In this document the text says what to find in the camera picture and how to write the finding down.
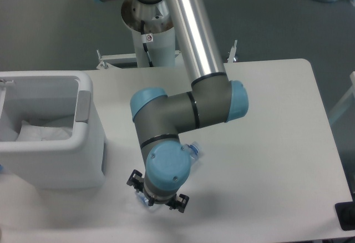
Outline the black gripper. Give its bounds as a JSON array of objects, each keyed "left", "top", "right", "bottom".
[{"left": 126, "top": 169, "right": 189, "bottom": 213}]

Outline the clear plastic water bottle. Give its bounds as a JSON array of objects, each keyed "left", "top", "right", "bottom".
[{"left": 135, "top": 140, "right": 203, "bottom": 211}]

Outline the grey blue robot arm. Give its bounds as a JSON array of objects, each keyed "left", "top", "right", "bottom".
[{"left": 98, "top": 0, "right": 249, "bottom": 212}]

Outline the white trash can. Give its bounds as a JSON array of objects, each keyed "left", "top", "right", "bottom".
[{"left": 1, "top": 71, "right": 106, "bottom": 189}]

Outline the black device at table edge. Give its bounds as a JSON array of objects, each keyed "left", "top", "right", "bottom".
[{"left": 335, "top": 201, "right": 354, "bottom": 231}]

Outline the white metal base frame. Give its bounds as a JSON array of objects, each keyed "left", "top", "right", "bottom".
[{"left": 96, "top": 39, "right": 239, "bottom": 70}]

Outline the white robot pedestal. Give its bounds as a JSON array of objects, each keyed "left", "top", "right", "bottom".
[{"left": 121, "top": 0, "right": 175, "bottom": 68}]

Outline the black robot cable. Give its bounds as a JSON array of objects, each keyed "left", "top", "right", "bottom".
[{"left": 140, "top": 19, "right": 154, "bottom": 68}]

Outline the white frame at right edge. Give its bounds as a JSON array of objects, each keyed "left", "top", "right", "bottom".
[{"left": 328, "top": 72, "right": 354, "bottom": 125}]

